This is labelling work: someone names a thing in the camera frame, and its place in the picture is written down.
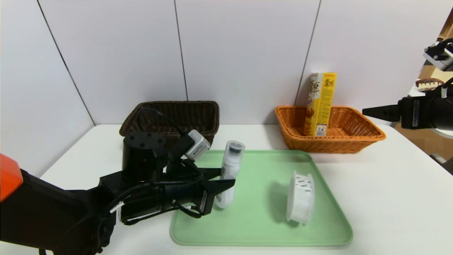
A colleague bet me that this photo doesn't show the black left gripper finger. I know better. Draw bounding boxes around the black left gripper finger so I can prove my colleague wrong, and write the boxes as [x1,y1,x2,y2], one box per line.
[198,168,221,181]
[207,179,236,195]

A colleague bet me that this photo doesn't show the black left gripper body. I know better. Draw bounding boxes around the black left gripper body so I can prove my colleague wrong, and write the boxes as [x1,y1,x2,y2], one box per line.
[163,169,216,216]

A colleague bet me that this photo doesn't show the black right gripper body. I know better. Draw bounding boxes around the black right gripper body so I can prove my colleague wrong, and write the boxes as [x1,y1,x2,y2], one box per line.
[398,96,453,130]

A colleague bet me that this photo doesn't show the white bottle with clear cap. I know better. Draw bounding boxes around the white bottle with clear cap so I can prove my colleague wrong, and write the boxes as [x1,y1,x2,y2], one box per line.
[214,140,246,209]

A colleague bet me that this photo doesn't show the yellow snack box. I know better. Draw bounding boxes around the yellow snack box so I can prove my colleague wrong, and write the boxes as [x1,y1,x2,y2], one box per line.
[304,72,338,137]

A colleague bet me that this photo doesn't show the white round plastic container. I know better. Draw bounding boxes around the white round plastic container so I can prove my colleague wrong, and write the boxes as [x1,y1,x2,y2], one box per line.
[286,171,315,226]

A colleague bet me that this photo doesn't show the orange wicker basket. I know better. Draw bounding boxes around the orange wicker basket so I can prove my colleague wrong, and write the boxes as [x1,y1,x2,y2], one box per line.
[275,105,386,154]

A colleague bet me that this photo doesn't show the dark brown wicker basket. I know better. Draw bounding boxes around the dark brown wicker basket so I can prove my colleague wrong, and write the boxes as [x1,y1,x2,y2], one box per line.
[119,101,220,153]

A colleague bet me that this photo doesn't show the brown and white toy pastry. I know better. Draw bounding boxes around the brown and white toy pastry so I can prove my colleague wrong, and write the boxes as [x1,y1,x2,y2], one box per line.
[415,78,445,93]

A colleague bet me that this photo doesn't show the grey side table base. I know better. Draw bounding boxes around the grey side table base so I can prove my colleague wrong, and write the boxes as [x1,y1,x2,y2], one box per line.
[430,154,453,176]

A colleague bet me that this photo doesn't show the light green plastic tray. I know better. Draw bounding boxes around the light green plastic tray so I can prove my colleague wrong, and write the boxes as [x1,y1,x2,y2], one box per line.
[170,149,354,247]

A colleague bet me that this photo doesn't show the brown wooden shelf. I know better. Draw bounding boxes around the brown wooden shelf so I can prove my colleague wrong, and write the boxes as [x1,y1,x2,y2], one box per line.
[438,8,453,40]

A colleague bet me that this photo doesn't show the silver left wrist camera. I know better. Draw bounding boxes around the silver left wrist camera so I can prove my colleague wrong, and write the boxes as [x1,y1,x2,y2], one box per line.
[173,129,211,162]

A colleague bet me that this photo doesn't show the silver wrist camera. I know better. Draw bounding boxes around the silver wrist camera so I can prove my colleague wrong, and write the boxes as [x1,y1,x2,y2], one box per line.
[423,38,453,72]
[173,129,211,162]

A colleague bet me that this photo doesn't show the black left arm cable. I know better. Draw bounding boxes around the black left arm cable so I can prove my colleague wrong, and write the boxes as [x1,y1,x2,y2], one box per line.
[136,106,189,138]

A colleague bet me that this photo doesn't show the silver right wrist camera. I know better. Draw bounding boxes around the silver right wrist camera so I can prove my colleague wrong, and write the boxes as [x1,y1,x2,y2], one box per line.
[423,38,453,72]

